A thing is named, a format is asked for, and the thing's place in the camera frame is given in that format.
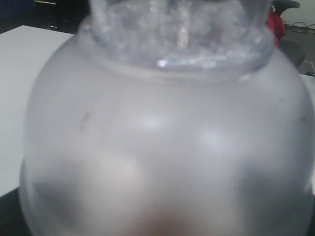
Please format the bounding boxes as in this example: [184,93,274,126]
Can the red object in background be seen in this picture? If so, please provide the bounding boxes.
[267,9,286,46]

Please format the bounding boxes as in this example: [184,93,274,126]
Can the black office chair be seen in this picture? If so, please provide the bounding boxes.
[270,0,306,68]

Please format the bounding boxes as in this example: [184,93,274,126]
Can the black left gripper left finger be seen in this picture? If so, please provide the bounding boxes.
[0,188,32,236]

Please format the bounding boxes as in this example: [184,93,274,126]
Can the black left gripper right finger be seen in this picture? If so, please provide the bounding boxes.
[299,187,315,236]

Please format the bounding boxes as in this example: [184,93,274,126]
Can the clear shaker strainer lid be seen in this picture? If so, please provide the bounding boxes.
[19,0,315,236]

